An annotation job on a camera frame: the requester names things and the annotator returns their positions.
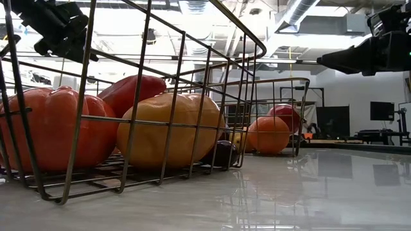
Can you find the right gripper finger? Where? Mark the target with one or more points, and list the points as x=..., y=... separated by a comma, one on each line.
x=359, y=70
x=350, y=57

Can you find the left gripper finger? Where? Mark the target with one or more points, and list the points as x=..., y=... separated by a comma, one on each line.
x=75, y=56

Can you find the red apple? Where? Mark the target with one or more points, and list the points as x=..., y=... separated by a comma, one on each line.
x=282, y=112

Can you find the yellow-orange bell pepper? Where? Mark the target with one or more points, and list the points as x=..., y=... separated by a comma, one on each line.
x=146, y=147

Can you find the orange fruit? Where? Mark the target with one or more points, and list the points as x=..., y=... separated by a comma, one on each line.
x=265, y=138

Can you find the yellow-orange round fruit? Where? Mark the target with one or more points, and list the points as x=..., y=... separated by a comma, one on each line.
x=236, y=141

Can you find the dark purple eggplant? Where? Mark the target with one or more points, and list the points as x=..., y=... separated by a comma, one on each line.
x=223, y=154

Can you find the white pillar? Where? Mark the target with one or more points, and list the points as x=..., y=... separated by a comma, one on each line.
x=65, y=81

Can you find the small black monitor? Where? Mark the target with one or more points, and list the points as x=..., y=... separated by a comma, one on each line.
x=382, y=110

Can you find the black partition panel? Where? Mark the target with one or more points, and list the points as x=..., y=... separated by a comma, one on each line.
x=334, y=122

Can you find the black ceiling-hung device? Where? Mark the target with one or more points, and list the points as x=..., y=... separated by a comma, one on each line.
x=149, y=36

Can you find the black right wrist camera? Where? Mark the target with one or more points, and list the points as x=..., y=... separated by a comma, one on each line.
x=390, y=19

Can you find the corrugated silver air duct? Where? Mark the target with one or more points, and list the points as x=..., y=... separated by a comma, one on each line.
x=196, y=6

